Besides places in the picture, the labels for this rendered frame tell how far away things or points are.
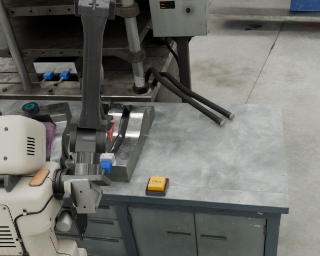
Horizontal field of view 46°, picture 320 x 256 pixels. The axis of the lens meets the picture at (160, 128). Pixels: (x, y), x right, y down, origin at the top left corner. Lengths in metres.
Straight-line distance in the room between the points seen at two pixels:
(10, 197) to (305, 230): 1.85
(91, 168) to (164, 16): 1.25
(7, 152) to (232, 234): 1.04
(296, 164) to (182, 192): 1.51
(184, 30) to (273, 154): 0.85
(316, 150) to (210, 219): 1.57
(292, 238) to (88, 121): 1.65
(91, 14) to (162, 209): 0.92
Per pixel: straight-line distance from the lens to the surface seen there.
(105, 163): 1.55
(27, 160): 1.01
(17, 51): 2.44
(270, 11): 4.98
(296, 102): 3.58
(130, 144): 1.66
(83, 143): 1.07
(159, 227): 1.74
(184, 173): 1.60
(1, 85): 2.71
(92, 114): 1.06
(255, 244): 1.74
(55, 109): 1.98
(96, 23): 1.00
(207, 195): 1.50
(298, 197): 2.66
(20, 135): 1.00
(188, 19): 2.10
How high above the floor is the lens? 1.87
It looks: 35 degrees down
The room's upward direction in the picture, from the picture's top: 8 degrees counter-clockwise
